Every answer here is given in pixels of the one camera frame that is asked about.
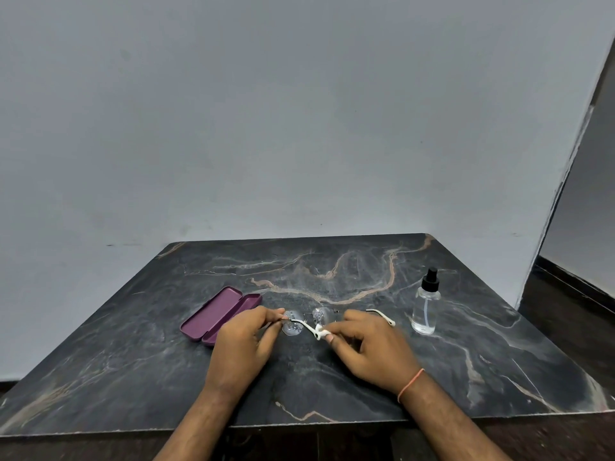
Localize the person's left hand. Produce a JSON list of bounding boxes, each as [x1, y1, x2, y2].
[[202, 305, 288, 404]]

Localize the person's right hand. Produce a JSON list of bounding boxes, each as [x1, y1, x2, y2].
[[322, 309, 423, 397]]

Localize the maroon glasses case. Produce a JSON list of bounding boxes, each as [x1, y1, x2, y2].
[[179, 286, 263, 348]]

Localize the metal frame eyeglasses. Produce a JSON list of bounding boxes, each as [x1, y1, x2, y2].
[[280, 305, 397, 341]]

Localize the clear spray bottle black cap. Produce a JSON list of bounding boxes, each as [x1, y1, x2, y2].
[[411, 267, 442, 336]]

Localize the person's right forearm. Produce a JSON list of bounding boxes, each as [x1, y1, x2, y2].
[[401, 374, 513, 461]]

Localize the person's left forearm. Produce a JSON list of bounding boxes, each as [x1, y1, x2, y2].
[[153, 386, 239, 461]]

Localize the orange thread wrist bracelet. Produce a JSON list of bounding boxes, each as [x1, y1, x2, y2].
[[397, 368, 426, 405]]

